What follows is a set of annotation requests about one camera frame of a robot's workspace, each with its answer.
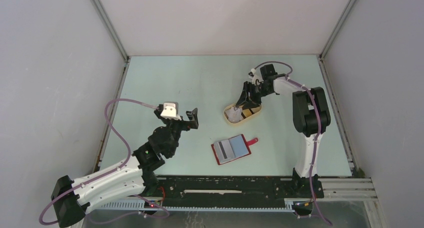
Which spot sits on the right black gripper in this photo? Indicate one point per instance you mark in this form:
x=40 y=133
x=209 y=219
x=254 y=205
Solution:
x=252 y=102

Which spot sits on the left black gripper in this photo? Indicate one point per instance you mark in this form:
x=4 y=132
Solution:
x=186 y=124

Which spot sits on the white VIP card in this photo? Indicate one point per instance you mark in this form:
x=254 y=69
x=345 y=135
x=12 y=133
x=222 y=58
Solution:
x=233 y=114

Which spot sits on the white magnetic stripe card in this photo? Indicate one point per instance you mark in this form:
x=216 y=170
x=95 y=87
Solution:
x=223 y=151

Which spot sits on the red card holder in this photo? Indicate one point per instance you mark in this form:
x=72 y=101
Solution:
x=240 y=146

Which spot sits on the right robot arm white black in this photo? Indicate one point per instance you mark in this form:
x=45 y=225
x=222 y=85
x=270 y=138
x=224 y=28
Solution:
x=310 y=113

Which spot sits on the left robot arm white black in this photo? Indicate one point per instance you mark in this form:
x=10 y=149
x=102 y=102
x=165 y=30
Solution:
x=73 y=199

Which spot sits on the beige oval tray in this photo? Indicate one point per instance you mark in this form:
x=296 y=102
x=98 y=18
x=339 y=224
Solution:
x=241 y=122

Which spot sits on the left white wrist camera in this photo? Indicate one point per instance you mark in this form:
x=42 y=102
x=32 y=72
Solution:
x=170 y=111

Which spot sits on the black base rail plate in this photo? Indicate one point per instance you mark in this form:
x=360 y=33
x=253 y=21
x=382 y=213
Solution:
x=226 y=192

